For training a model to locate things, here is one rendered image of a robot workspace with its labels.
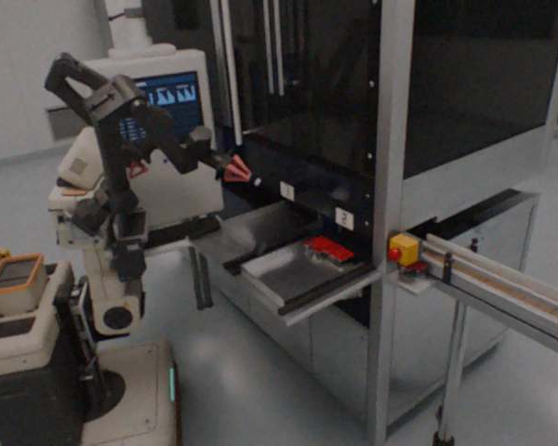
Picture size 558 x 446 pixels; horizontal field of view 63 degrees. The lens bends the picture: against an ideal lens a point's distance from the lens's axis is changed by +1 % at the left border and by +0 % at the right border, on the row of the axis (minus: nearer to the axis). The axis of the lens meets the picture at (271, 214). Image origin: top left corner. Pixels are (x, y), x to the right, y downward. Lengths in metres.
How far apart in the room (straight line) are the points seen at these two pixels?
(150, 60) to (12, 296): 1.03
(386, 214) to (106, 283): 0.99
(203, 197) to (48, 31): 4.63
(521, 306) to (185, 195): 1.45
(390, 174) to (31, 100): 5.59
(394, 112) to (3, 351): 1.41
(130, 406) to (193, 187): 0.98
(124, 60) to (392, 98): 1.12
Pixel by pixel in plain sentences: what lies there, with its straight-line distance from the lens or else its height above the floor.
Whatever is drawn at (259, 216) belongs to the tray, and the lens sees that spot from 2.00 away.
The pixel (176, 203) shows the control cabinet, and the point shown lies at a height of 0.89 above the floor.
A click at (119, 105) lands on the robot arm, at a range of 1.14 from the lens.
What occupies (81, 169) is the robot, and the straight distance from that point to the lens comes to 1.56.
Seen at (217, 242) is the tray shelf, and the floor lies 0.88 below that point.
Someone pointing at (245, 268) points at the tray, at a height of 0.91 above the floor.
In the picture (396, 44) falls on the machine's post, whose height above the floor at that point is 1.61.
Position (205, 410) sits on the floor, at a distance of 2.38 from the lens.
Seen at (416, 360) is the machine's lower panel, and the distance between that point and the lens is 2.07.
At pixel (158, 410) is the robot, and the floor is 0.28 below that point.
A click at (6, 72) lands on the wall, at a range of 6.50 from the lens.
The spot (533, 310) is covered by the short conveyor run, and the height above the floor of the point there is 0.93.
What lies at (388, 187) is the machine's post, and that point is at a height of 1.20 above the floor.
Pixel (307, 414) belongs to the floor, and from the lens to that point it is 2.31.
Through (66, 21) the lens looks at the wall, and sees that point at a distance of 6.60.
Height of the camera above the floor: 1.76
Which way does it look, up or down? 26 degrees down
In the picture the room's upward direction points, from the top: 4 degrees counter-clockwise
